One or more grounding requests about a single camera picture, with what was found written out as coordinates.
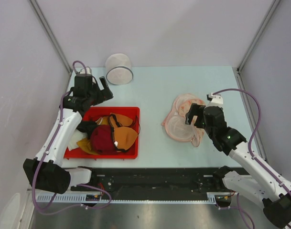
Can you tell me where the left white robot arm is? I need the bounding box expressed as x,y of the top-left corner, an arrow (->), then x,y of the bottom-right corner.
23,73 -> 113,194

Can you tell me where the purple cable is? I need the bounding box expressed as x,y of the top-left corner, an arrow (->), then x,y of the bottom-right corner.
32,60 -> 112,214
212,88 -> 291,229

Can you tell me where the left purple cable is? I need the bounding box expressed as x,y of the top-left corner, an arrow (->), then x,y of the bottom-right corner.
32,60 -> 112,214

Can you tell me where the left aluminium frame post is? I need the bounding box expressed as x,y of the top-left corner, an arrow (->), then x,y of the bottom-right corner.
28,0 -> 73,73

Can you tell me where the aluminium frame post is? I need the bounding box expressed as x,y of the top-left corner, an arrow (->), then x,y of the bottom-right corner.
237,0 -> 282,73
28,0 -> 73,73

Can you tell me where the black bra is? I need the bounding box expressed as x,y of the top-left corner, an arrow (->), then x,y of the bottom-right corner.
76,121 -> 98,139

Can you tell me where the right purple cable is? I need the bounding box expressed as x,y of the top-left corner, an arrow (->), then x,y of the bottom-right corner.
212,88 -> 291,229

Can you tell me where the dark red bra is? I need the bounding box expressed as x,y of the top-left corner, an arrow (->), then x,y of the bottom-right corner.
90,125 -> 118,155

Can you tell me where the white mesh laundry bag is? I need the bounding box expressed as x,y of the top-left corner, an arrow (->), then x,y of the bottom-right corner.
105,53 -> 133,85

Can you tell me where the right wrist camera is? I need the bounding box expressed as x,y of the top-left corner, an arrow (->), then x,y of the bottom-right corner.
206,93 -> 224,108

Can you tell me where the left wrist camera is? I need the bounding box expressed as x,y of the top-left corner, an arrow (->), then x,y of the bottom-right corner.
79,67 -> 92,75

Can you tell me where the pink tulip laundry bag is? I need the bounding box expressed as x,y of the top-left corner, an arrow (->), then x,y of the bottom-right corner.
162,93 -> 205,147

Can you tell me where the mustard yellow garment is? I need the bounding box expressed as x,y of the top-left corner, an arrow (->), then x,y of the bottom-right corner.
76,138 -> 99,155

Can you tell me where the right aluminium frame post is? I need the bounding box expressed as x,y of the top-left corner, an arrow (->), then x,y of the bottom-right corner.
237,0 -> 282,73

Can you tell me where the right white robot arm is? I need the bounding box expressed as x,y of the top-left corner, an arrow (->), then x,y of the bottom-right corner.
184,104 -> 291,229

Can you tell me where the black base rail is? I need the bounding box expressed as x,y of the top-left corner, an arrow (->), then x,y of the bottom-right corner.
70,167 -> 246,201

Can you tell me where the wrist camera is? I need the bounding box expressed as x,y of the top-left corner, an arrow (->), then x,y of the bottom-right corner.
79,67 -> 92,75
206,93 -> 224,108

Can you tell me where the white slotted cable duct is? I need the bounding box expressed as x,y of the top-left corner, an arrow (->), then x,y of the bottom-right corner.
36,193 -> 232,205

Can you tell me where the white garment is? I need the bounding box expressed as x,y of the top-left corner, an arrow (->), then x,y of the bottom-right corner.
67,129 -> 87,151

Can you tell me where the red plastic bin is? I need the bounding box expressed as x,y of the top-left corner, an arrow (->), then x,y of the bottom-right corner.
64,106 -> 140,160

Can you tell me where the orange bra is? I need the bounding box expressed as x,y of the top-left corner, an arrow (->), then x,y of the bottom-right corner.
97,113 -> 139,153

